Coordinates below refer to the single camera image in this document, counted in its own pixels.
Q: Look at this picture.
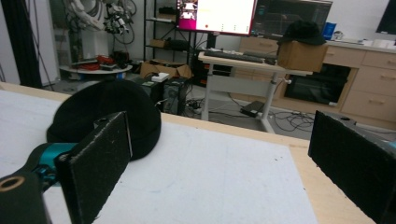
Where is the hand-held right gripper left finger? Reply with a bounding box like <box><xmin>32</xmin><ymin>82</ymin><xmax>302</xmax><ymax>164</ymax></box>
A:
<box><xmin>23</xmin><ymin>110</ymin><xmax>134</xmax><ymax>224</ymax></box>

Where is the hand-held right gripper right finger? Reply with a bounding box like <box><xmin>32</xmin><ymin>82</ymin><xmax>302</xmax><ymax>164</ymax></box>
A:
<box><xmin>307</xmin><ymin>109</ymin><xmax>396</xmax><ymax>224</ymax></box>

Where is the black beanie hat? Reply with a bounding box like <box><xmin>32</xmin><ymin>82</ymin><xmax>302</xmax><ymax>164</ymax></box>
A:
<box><xmin>46</xmin><ymin>80</ymin><xmax>163</xmax><ymax>161</ymax></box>

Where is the wooden cabinet with drawers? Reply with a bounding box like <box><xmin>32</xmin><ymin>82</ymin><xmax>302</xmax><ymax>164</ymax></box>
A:
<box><xmin>232</xmin><ymin>36</ymin><xmax>396</xmax><ymax>123</ymax></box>

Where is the round white table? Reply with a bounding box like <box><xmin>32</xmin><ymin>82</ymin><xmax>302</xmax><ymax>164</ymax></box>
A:
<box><xmin>59</xmin><ymin>63</ymin><xmax>134</xmax><ymax>81</ymax></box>

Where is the white mat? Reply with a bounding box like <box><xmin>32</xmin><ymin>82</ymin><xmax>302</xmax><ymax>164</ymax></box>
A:
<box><xmin>0</xmin><ymin>90</ymin><xmax>319</xmax><ymax>224</ymax></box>

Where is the black computer tower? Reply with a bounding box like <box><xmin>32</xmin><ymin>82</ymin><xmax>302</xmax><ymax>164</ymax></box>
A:
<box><xmin>134</xmin><ymin>77</ymin><xmax>190</xmax><ymax>116</ymax></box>

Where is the black power adapter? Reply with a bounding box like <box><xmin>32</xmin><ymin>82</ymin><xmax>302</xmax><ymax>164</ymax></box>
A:
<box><xmin>239</xmin><ymin>100</ymin><xmax>266</xmax><ymax>119</ymax></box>

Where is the open cardboard box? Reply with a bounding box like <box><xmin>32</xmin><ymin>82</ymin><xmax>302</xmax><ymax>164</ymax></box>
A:
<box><xmin>138</xmin><ymin>59</ymin><xmax>193</xmax><ymax>79</ymax></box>

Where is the white standing desk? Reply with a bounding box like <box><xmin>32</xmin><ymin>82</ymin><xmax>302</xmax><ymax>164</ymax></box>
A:
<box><xmin>197</xmin><ymin>50</ymin><xmax>314</xmax><ymax>134</ymax></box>

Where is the blue box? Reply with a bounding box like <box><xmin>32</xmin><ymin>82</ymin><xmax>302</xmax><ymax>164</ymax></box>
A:
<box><xmin>321</xmin><ymin>21</ymin><xmax>338</xmax><ymax>41</ymax></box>

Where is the black bucket hat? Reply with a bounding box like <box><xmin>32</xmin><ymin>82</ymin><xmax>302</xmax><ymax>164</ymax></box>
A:
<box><xmin>277</xmin><ymin>20</ymin><xmax>327</xmax><ymax>47</ymax></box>

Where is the black curtain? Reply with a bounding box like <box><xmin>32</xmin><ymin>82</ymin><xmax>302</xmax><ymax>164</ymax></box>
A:
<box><xmin>0</xmin><ymin>0</ymin><xmax>43</xmax><ymax>90</ymax></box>

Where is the black metal shelf rack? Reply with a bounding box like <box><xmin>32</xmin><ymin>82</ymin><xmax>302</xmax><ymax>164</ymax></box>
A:
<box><xmin>143</xmin><ymin>0</ymin><xmax>200</xmax><ymax>68</ymax></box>

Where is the dark monitor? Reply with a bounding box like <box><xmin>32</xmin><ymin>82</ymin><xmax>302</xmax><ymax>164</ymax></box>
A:
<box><xmin>250</xmin><ymin>0</ymin><xmax>333</xmax><ymax>41</ymax></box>

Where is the black keyboard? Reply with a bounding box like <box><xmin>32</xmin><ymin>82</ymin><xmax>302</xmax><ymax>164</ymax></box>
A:
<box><xmin>203</xmin><ymin>49</ymin><xmax>265</xmax><ymax>64</ymax></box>

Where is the bright monitor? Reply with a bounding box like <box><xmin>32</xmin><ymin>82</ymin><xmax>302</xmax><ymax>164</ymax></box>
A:
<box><xmin>176</xmin><ymin>0</ymin><xmax>258</xmax><ymax>37</ymax></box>

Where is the tangle of floor cables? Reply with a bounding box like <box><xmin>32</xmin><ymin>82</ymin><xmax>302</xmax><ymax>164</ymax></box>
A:
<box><xmin>185</xmin><ymin>96</ymin><xmax>318</xmax><ymax>133</ymax></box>

